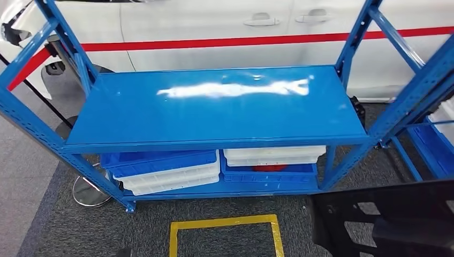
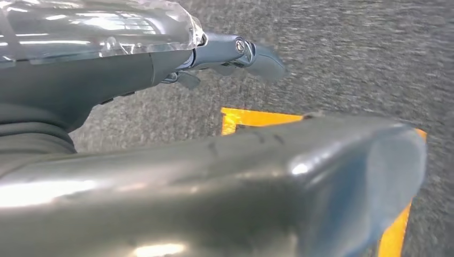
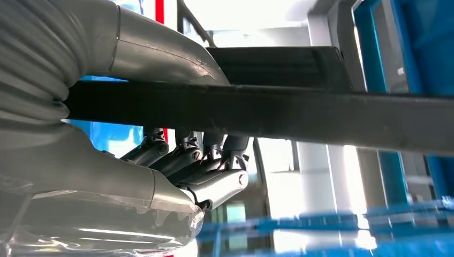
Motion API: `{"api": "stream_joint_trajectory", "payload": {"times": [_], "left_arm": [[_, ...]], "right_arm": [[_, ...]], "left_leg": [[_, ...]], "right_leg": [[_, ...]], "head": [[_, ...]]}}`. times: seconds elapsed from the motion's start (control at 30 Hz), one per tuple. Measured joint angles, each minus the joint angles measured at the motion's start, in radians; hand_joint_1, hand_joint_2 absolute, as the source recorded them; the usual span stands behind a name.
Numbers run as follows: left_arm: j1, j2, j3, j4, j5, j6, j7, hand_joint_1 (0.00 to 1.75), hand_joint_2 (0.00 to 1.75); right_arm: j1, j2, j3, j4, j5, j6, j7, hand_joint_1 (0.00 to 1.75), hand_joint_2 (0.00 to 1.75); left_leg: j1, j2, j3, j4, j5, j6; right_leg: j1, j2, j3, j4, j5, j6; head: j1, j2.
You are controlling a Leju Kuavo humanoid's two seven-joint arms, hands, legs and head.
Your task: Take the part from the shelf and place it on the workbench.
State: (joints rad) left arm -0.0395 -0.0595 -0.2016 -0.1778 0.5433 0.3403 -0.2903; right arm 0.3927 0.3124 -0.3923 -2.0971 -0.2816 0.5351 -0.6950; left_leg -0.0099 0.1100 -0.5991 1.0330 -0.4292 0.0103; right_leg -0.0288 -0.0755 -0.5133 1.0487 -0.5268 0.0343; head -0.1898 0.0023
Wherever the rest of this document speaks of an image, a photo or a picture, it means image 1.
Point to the white car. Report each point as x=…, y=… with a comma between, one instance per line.
x=195, y=21

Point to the blue wheeled shelf cart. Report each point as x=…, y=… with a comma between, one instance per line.
x=409, y=162

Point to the yellow floor tape square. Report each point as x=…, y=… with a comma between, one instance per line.
x=220, y=222

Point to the red barrier belt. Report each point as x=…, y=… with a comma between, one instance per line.
x=212, y=43

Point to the black plastic frame part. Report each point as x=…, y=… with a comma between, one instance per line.
x=337, y=209

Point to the black robot foot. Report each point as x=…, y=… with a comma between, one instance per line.
x=124, y=253

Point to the blue metal shelf rack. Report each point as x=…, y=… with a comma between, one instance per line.
x=212, y=117

